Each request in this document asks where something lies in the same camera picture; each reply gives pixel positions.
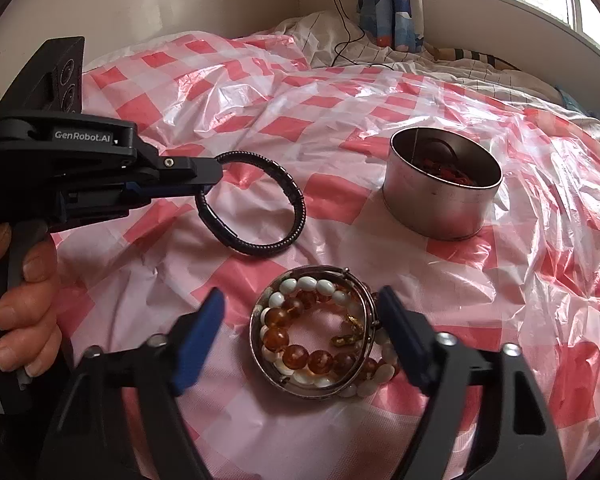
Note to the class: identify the red white checked plastic sheet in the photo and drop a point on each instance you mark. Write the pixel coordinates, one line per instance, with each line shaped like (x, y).
(330, 110)

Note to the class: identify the white grid-lined quilt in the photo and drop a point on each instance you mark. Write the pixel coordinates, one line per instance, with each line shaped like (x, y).
(320, 40)

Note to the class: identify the person's left hand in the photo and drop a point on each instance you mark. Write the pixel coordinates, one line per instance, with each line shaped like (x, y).
(35, 310)

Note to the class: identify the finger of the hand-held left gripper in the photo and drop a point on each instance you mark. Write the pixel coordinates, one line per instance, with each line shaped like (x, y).
(145, 201)
(190, 170)

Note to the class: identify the round metal tin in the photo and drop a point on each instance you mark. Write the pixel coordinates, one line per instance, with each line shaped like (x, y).
(430, 205)

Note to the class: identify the silver metal bangle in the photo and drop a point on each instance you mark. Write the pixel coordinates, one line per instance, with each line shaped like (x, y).
(267, 375)

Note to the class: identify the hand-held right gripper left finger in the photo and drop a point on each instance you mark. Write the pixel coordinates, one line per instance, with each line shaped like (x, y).
(200, 345)

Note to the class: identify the blue printed curtain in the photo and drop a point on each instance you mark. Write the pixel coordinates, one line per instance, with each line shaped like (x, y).
(392, 5)

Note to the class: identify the striped pillow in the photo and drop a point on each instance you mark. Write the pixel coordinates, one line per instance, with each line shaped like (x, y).
(472, 55)

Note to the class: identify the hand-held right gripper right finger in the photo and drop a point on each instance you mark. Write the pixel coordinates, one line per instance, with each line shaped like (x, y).
(400, 340)

